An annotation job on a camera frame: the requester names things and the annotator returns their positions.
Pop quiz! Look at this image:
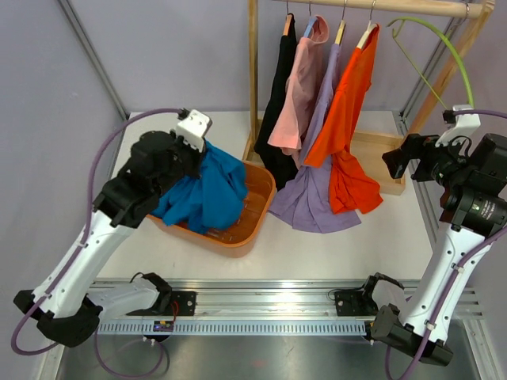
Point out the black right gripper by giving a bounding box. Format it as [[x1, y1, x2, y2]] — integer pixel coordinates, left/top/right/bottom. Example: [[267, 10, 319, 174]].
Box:
[[383, 131, 473, 190]]

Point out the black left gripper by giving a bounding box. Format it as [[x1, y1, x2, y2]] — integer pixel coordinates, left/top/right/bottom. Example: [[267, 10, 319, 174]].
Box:
[[153, 129, 208, 198]]

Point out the blue t shirt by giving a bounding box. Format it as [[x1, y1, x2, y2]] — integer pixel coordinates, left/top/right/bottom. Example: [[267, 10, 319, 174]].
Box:
[[151, 143, 248, 234]]

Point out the green clothes hanger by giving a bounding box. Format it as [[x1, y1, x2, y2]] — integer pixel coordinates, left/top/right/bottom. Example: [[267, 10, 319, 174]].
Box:
[[387, 16, 475, 109]]

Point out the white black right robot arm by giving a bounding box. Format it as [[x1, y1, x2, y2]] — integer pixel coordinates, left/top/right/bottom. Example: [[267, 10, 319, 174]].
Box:
[[333, 134, 506, 366]]

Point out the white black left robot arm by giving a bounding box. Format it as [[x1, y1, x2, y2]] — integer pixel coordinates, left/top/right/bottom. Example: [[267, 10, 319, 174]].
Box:
[[13, 131, 206, 348]]

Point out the orange t shirt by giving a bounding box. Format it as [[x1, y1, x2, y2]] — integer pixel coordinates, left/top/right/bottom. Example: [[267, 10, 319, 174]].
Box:
[[304, 24, 383, 214]]

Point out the black t shirt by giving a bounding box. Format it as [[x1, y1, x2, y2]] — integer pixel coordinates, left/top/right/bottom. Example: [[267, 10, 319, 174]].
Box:
[[254, 18, 298, 191]]

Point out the purple t shirt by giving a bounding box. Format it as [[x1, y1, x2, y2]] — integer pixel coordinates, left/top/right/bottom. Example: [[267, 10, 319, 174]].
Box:
[[268, 42, 364, 234]]

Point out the pink t shirt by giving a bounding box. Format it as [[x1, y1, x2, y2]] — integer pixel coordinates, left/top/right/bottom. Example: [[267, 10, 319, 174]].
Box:
[[268, 15, 329, 155]]

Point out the cream clothes hanger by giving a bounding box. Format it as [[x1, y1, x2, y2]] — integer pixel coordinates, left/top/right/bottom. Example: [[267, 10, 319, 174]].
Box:
[[356, 0, 377, 49]]

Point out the yellow clothes hanger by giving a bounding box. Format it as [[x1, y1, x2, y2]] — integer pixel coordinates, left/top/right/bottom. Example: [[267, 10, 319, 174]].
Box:
[[334, 0, 348, 45]]

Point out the light blue clothes hanger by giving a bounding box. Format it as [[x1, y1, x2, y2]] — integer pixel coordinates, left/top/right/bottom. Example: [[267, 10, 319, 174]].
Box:
[[303, 0, 317, 38]]

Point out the orange clothes hanger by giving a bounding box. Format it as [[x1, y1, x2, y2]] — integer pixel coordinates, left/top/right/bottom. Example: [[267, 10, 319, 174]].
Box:
[[283, 1, 294, 36]]

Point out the wooden clothes rack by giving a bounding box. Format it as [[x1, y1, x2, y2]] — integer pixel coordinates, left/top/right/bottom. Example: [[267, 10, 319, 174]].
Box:
[[241, 0, 496, 197]]

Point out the orange plastic basket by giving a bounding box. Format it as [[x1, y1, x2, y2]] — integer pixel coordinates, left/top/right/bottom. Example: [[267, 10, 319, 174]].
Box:
[[144, 160, 277, 259]]

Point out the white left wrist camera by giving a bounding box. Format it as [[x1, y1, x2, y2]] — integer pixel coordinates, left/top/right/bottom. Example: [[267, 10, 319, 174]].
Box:
[[175, 108, 212, 153]]

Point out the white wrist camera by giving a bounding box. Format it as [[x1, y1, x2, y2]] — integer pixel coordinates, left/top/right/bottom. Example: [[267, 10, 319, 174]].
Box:
[[435, 104, 481, 147], [175, 108, 212, 153]]

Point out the right aluminium frame post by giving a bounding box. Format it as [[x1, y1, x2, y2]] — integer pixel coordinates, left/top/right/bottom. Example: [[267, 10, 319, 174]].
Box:
[[391, 17, 475, 136]]

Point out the aluminium frame post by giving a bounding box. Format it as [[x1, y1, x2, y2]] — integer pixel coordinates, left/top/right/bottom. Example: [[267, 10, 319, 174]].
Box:
[[391, 17, 475, 136], [55, 0, 128, 120]]

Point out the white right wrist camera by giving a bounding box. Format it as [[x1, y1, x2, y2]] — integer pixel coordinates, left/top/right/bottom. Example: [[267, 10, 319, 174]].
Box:
[[435, 104, 481, 147]]

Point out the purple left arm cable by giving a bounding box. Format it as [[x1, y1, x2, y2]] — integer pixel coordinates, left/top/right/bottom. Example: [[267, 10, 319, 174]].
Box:
[[10, 107, 187, 376]]

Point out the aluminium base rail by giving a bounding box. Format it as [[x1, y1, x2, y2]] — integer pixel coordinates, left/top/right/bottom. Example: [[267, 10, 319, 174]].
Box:
[[53, 279, 484, 337]]

